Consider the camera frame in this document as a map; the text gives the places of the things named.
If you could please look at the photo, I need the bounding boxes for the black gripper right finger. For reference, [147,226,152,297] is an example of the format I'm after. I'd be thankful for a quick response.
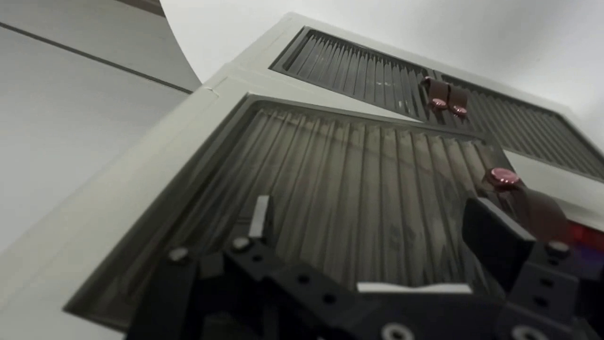
[460,195,604,340]

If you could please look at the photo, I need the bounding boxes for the smoky ribbed cabinet door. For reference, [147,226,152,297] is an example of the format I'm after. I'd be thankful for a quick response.
[62,93,571,337]
[439,74,604,186]
[267,25,452,125]

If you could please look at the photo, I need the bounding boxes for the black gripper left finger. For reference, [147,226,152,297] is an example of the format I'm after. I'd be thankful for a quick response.
[126,193,381,340]

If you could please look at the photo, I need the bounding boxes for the white stacked cabinet frame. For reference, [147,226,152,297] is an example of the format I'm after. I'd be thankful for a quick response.
[0,12,604,340]

